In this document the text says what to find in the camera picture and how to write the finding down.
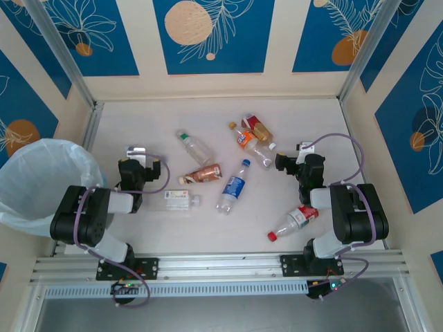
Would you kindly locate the square clear bottle white label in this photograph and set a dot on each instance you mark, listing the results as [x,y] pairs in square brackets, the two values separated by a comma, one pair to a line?
[176,199]

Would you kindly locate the orange label bottle gold cap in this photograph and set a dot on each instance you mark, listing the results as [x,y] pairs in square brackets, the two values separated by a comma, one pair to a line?
[244,139]

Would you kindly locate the clear bottle green cap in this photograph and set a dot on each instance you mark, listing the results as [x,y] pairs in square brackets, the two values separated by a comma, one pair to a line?
[197,150]

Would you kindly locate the brown label bottle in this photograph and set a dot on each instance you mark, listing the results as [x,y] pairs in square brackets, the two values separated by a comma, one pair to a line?
[204,174]

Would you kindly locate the red label bottle red cap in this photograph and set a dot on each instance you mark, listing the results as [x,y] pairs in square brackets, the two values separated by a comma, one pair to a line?
[297,218]

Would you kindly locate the blue label bottle blue cap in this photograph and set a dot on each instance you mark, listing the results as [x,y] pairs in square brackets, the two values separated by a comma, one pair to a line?
[233,186]

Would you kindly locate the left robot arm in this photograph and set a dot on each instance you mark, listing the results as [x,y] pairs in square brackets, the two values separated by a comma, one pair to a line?
[79,221]

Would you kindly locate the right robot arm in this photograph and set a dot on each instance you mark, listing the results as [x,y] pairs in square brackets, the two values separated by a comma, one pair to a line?
[360,214]

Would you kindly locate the bin with white liner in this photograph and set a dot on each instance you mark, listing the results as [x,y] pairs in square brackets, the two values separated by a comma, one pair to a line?
[34,180]

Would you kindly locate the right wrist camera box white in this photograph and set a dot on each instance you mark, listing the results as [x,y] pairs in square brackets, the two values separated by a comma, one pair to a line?
[306,147]

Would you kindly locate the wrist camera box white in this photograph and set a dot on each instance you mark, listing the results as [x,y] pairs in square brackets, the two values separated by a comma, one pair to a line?
[306,147]
[136,152]

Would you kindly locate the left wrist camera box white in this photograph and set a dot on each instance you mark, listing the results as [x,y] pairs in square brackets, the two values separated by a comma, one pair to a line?
[136,152]

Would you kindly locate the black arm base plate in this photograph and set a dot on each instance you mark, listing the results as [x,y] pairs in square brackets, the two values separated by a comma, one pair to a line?
[290,264]
[149,268]

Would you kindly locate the aluminium mounting rail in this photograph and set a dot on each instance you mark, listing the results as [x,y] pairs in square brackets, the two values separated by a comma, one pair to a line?
[221,264]

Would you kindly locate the aluminium frame post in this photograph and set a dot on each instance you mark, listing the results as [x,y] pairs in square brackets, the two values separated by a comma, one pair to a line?
[62,55]
[367,52]

